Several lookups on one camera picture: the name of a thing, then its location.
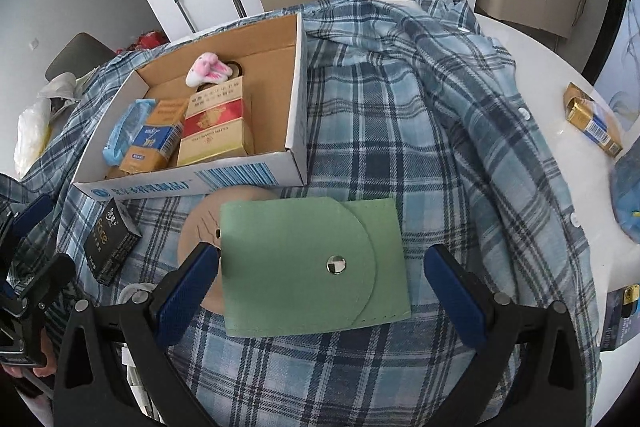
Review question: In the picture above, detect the white charging cable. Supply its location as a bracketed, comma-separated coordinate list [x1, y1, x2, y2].
[117, 282, 156, 423]

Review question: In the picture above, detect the white plastic bag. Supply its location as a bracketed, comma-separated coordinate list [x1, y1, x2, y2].
[13, 72, 78, 180]

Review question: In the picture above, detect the green snap pouch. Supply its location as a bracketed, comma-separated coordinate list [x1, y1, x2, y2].
[220, 197, 411, 338]

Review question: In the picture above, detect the red cigarette pack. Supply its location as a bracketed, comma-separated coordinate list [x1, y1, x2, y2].
[177, 76, 254, 167]

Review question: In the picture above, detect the blue tissue pack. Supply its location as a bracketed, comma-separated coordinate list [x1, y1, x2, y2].
[102, 98, 156, 167]

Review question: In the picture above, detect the white bunny plush hair tie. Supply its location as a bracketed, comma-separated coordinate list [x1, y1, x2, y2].
[184, 51, 234, 89]

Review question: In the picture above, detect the tan round bear pad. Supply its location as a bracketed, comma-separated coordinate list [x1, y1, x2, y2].
[177, 185, 277, 317]

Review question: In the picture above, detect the person's left hand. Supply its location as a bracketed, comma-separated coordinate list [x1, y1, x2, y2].
[1, 327, 58, 378]

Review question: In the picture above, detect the gold cigarette pack on table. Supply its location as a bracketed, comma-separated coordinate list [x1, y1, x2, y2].
[563, 82, 623, 158]

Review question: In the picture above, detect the cardboard tray box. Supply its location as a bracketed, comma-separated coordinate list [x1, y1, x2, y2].
[72, 13, 308, 200]

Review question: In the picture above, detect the blue plaid shirt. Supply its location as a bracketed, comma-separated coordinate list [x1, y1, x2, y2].
[0, 0, 601, 427]

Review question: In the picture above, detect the black Face tissue pack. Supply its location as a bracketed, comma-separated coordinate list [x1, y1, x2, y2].
[84, 199, 142, 285]

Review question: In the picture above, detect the grey chair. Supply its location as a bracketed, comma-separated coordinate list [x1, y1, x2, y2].
[44, 32, 116, 81]

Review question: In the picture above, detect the red soda bottle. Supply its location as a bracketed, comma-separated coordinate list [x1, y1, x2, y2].
[611, 150, 640, 243]

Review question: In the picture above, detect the gold blue cigarette pack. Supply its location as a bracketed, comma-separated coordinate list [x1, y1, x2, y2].
[119, 98, 189, 174]

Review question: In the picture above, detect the red bag on floor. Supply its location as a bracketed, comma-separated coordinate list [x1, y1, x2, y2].
[128, 30, 169, 51]

